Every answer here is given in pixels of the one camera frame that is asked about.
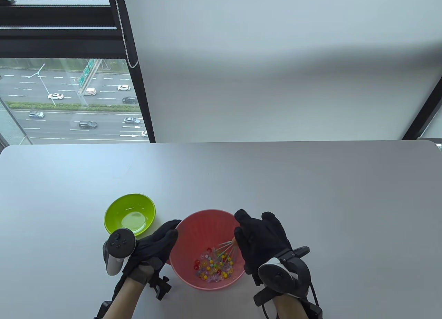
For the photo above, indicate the person's right hand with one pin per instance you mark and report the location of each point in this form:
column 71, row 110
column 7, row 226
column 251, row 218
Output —
column 262, row 239

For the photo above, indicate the person's left hand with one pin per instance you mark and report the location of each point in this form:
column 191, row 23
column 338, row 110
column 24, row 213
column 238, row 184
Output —
column 152, row 246

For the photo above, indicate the green plastic bowl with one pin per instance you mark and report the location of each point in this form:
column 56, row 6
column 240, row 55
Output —
column 127, row 206

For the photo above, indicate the pink salad bowl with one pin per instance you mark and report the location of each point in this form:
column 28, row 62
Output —
column 197, row 229

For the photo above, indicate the pile of colourful plastic decorations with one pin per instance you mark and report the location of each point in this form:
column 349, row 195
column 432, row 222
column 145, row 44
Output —
column 214, row 267

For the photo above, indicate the person's right forearm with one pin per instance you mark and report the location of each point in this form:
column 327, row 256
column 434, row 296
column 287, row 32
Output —
column 288, row 307

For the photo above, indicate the person's left forearm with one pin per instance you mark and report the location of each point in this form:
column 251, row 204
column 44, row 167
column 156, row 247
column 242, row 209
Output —
column 122, row 301

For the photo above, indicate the black and white left controller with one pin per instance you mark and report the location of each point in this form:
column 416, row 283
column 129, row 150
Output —
column 119, row 244

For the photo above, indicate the black and white controller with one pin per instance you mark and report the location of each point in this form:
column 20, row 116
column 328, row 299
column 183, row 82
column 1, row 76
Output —
column 279, row 276
column 119, row 244

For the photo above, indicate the black and white right controller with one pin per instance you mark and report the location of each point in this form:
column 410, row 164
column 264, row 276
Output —
column 279, row 276

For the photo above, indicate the white roller blind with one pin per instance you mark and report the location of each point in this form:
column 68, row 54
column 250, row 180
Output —
column 276, row 74

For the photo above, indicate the black clamp bracket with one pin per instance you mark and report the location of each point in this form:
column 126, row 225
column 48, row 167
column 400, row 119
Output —
column 160, row 288

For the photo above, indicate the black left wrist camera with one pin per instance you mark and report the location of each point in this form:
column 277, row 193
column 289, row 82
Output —
column 103, row 310

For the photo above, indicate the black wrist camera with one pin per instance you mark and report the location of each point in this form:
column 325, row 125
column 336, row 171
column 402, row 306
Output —
column 312, row 310
column 103, row 310

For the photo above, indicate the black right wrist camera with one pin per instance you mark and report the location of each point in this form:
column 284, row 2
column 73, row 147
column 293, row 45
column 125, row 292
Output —
column 312, row 310

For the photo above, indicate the black window frame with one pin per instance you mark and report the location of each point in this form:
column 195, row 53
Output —
column 51, row 32
column 424, row 115

